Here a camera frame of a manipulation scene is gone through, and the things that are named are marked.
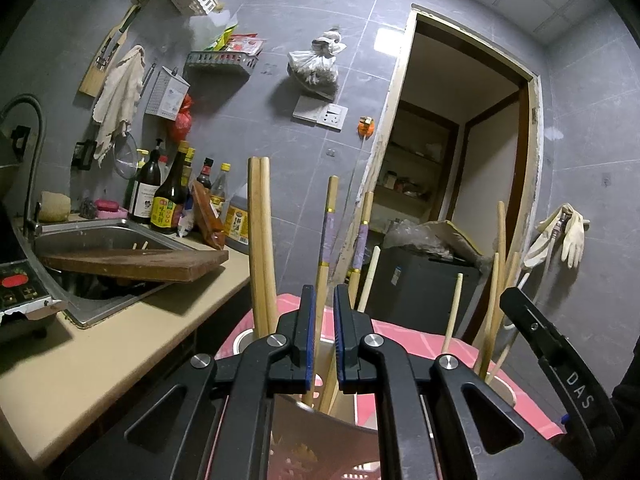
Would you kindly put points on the dark grey cabinet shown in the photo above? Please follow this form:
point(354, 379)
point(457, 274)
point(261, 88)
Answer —
point(420, 290)

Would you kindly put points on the colourful snack packets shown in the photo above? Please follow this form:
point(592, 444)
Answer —
point(235, 42)

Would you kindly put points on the large cooking oil jug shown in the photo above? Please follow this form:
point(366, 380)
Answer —
point(237, 225)

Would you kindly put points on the wooden storage shelves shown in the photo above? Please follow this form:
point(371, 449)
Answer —
point(415, 160)

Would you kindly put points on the white wall switch plate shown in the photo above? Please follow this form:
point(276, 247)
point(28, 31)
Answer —
point(322, 114)

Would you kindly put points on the hanging clear plastic bag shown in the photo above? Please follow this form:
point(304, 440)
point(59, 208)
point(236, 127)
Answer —
point(315, 67)

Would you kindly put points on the orange wall hook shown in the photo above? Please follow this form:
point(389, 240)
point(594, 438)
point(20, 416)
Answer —
point(366, 126)

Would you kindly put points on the black induction cooker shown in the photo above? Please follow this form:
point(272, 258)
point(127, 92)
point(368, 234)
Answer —
point(22, 290)

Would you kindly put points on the wooden door frame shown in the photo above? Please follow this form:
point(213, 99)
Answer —
point(395, 85)

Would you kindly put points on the white hanging rag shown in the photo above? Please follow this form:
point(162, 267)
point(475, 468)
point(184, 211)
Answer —
point(120, 95)

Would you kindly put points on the beige kitchen counter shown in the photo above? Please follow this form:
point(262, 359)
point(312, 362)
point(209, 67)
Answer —
point(100, 385)

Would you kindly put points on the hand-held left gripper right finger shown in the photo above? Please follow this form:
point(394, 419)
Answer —
point(340, 340)

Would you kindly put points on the purple banded single chopstick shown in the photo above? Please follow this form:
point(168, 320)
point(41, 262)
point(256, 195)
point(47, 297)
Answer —
point(361, 240)
point(330, 220)

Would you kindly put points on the thick plain single chopstick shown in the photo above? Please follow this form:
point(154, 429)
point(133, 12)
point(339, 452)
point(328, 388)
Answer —
point(267, 240)
point(256, 240)

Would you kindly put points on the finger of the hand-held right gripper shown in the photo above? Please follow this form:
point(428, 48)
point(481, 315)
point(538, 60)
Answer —
point(530, 322)

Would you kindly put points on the yellow sponge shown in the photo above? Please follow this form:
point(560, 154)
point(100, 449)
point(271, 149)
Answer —
point(55, 206)

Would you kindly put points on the clear yellow-capped bottle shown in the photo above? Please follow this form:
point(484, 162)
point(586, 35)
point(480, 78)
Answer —
point(220, 187)

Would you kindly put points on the dark bottle white label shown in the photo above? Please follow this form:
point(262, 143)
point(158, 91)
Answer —
point(145, 195)

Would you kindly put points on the white plastic utensil basket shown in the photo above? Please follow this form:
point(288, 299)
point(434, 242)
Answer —
point(325, 425)

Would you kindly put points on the brown wooden cutting board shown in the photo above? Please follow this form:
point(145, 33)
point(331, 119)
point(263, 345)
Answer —
point(135, 262)

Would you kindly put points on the flat cardboard piece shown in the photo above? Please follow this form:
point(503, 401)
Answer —
point(457, 240)

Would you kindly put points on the cream rubber gloves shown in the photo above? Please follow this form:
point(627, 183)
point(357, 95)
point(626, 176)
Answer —
point(572, 235)

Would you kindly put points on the red plastic bag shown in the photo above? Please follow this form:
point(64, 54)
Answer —
point(182, 122)

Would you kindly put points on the crumpled clear plastic sheet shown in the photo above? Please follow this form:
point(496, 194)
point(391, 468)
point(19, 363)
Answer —
point(415, 240)

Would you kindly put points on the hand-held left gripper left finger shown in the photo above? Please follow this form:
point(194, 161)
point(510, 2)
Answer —
point(310, 340)

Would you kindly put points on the hanging light wooden board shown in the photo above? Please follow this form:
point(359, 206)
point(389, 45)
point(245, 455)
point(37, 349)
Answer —
point(92, 80)

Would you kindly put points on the black wall outlet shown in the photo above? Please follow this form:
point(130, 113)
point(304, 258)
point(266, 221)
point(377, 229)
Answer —
point(84, 155)

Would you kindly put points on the pink soap dish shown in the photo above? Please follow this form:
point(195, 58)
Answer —
point(111, 207)

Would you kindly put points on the steel kitchen sink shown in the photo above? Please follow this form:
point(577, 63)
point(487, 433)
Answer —
point(90, 232)

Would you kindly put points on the steel wool scrubber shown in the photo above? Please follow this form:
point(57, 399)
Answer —
point(87, 209)

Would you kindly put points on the pink checked tablecloth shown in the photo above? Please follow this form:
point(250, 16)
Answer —
point(410, 340)

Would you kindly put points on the metal box grater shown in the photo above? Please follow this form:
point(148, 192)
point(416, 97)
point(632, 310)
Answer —
point(167, 92)

